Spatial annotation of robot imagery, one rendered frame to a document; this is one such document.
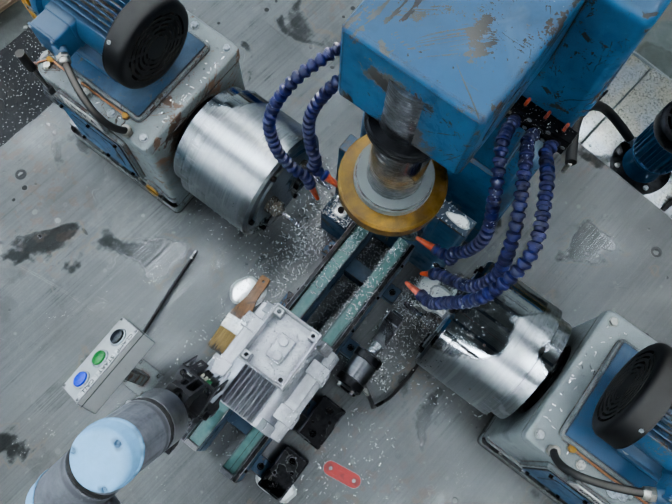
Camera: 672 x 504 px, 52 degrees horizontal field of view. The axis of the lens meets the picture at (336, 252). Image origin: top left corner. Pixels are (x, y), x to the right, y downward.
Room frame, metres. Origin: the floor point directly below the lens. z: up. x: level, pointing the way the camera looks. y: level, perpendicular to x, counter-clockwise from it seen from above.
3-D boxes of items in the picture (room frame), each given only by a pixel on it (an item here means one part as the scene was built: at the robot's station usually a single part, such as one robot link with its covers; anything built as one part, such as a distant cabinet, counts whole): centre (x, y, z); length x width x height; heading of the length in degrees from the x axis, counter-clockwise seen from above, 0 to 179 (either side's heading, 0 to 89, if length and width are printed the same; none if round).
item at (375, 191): (0.43, -0.08, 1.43); 0.18 x 0.18 x 0.48
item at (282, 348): (0.17, 0.08, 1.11); 0.12 x 0.11 x 0.07; 150
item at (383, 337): (0.21, -0.11, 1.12); 0.04 x 0.03 x 0.26; 149
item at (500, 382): (0.22, -0.34, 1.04); 0.41 x 0.25 x 0.25; 59
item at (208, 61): (0.71, 0.45, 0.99); 0.35 x 0.31 x 0.37; 59
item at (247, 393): (0.13, 0.10, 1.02); 0.20 x 0.19 x 0.19; 150
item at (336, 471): (-0.05, -0.06, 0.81); 0.09 x 0.03 x 0.02; 68
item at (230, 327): (0.28, 0.20, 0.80); 0.21 x 0.05 x 0.01; 153
